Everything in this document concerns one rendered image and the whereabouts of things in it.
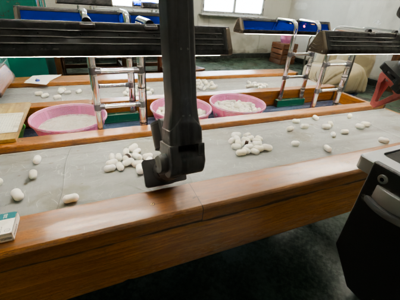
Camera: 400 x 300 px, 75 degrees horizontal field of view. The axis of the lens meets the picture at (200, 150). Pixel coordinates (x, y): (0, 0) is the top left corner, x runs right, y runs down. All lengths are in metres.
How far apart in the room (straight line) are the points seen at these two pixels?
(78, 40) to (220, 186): 0.49
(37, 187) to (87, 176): 0.12
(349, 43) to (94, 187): 0.96
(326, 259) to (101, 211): 1.32
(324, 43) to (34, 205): 0.97
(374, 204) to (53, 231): 0.53
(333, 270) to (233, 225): 1.01
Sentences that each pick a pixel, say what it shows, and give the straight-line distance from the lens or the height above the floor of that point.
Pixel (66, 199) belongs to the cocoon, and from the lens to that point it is 0.68.
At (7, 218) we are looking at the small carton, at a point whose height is 0.78.
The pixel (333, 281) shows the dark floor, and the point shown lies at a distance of 1.60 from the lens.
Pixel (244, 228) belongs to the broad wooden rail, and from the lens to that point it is 0.73.
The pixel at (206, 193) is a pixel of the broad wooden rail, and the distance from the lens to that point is 0.64.
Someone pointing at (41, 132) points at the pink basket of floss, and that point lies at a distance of 1.02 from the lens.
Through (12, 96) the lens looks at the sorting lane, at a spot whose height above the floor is 0.74.
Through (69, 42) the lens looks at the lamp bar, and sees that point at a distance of 0.71.
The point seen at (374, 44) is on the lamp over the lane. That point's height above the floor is 1.07.
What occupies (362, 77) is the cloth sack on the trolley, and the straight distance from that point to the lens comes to 4.04.
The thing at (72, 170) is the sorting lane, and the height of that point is 0.74.
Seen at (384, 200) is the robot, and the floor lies 1.02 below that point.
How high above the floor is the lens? 1.17
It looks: 30 degrees down
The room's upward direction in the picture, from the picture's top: 4 degrees clockwise
